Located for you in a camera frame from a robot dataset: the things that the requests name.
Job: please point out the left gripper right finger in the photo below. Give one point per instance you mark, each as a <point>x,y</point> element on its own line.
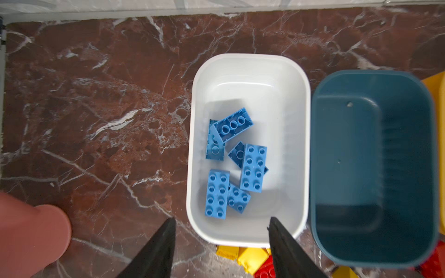
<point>289,259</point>

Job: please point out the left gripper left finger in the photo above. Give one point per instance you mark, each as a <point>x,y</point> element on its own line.
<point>155,259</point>

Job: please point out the red lego brick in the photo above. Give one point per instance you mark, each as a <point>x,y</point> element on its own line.
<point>434,266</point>
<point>267,270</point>

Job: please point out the blue lego brick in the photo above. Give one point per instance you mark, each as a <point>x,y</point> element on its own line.
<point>238,199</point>
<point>237,154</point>
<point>229,127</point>
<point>214,150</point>
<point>217,194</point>
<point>252,182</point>

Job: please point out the small yellow lego brick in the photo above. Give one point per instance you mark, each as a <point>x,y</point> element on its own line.
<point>344,272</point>

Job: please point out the teal rectangular container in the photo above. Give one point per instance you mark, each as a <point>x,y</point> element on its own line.
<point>374,171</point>

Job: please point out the pink watering can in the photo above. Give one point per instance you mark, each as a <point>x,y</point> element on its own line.
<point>31,237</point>

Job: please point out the white rectangular container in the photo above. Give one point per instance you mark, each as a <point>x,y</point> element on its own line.
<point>275,92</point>

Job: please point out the yellow rectangular container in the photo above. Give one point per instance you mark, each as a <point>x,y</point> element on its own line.
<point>436,86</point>

